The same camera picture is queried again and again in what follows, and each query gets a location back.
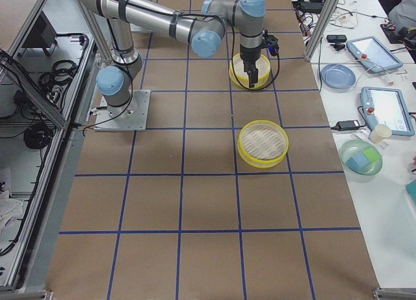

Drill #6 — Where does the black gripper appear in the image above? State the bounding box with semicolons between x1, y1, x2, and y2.
240;46;261;88

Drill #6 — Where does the yellow steamer basket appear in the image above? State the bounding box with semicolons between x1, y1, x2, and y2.
229;53;271;90
237;120;289;169

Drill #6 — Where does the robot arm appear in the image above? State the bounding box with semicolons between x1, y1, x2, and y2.
79;0;266;121

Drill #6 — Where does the blue plate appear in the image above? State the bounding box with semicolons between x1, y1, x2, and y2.
320;64;356;90

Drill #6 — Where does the black webcam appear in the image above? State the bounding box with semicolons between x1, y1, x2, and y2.
326;34;347;51

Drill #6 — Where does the black power adapter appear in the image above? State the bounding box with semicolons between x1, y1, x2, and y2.
331;120;365;131

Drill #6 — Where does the upper teach pendant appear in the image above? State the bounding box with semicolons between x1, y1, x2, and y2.
346;36;403;73

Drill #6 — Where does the teach pendant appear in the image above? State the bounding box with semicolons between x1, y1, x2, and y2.
346;36;403;73
360;87;415;137

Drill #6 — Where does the lower teach pendant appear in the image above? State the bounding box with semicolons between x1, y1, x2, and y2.
360;87;415;137

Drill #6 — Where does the blue sponge block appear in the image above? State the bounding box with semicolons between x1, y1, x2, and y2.
345;152;370;173

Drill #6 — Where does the green glass bowl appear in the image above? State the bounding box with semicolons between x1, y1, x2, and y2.
339;140;383;176

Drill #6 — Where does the paper cup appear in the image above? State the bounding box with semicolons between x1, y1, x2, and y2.
369;124;392;143

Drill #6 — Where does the green sponge block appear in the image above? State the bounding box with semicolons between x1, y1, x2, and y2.
363;146;382;163

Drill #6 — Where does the aluminium frame post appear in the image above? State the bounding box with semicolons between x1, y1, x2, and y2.
304;0;339;62

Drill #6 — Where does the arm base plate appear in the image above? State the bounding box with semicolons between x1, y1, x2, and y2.
94;90;151;131

